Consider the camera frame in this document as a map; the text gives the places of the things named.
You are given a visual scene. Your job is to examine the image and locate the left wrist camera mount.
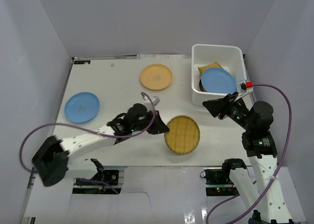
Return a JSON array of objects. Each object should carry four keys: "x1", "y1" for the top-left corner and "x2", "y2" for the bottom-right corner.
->
[{"x1": 143, "y1": 96, "x2": 160, "y2": 106}]

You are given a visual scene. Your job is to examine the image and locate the dark label sticker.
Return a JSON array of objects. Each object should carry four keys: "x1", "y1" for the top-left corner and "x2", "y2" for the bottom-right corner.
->
[{"x1": 73, "y1": 60, "x2": 91, "y2": 65}]

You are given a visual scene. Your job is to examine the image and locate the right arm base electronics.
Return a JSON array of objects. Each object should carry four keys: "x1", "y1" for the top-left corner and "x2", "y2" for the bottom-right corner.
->
[{"x1": 200, "y1": 168, "x2": 238, "y2": 197}]

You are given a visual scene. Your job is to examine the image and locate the orange plastic plate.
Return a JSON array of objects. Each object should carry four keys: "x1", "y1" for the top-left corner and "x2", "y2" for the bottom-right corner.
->
[{"x1": 139, "y1": 64, "x2": 173, "y2": 91}]

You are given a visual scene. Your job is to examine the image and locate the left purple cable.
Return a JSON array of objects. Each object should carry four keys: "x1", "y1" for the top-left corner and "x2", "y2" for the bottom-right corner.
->
[{"x1": 19, "y1": 92, "x2": 157, "y2": 173}]

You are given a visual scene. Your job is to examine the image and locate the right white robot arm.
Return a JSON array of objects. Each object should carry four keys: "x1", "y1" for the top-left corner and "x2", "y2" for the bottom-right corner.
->
[{"x1": 203, "y1": 92, "x2": 293, "y2": 224}]

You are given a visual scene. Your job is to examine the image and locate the purple cable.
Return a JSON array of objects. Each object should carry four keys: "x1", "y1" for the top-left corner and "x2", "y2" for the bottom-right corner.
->
[
  {"x1": 205, "y1": 83, "x2": 293, "y2": 224},
  {"x1": 19, "y1": 92, "x2": 157, "y2": 173}
]

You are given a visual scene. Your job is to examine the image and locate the green rimmed white plate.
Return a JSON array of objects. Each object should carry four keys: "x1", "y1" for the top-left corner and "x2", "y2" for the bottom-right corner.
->
[{"x1": 199, "y1": 80, "x2": 205, "y2": 92}]

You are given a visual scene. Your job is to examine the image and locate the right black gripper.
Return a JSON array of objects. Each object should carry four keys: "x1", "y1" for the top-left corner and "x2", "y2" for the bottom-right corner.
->
[{"x1": 202, "y1": 91, "x2": 253, "y2": 131}]

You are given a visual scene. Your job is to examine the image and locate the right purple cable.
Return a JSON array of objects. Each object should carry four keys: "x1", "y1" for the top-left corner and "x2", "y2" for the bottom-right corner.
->
[{"x1": 205, "y1": 83, "x2": 293, "y2": 224}]

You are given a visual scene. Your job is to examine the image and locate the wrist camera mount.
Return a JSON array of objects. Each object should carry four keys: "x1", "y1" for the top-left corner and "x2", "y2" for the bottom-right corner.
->
[
  {"x1": 235, "y1": 80, "x2": 253, "y2": 100},
  {"x1": 143, "y1": 96, "x2": 160, "y2": 106}
]

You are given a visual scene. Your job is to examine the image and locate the white plastic bin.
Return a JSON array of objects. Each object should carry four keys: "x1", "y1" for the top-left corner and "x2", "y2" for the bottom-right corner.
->
[{"x1": 191, "y1": 44, "x2": 248, "y2": 106}]

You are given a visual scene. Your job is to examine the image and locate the blue plate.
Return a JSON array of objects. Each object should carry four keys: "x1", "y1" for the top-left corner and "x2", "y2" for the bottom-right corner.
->
[
  {"x1": 201, "y1": 68, "x2": 236, "y2": 94},
  {"x1": 64, "y1": 92, "x2": 100, "y2": 123}
]

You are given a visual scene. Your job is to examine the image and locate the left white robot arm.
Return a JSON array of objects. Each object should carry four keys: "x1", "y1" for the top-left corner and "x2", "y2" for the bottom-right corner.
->
[{"x1": 32, "y1": 103, "x2": 170, "y2": 187}]

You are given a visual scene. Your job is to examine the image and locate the round bamboo tray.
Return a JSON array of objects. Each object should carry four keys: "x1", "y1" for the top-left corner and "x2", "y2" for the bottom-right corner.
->
[{"x1": 164, "y1": 115, "x2": 201, "y2": 155}]

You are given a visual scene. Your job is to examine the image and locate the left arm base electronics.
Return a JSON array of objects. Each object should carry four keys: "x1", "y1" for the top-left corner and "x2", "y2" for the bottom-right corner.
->
[{"x1": 72, "y1": 170, "x2": 122, "y2": 195}]

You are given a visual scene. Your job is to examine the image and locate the fan-shaped bamboo tray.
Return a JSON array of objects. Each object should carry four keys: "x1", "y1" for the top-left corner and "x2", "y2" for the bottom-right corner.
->
[{"x1": 198, "y1": 61, "x2": 222, "y2": 75}]

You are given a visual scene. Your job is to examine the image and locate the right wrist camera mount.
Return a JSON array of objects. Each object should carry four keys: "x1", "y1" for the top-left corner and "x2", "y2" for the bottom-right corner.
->
[{"x1": 235, "y1": 80, "x2": 253, "y2": 100}]

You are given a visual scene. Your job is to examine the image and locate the papers at table back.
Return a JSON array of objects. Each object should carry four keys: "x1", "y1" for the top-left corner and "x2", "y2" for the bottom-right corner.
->
[{"x1": 137, "y1": 54, "x2": 191, "y2": 59}]

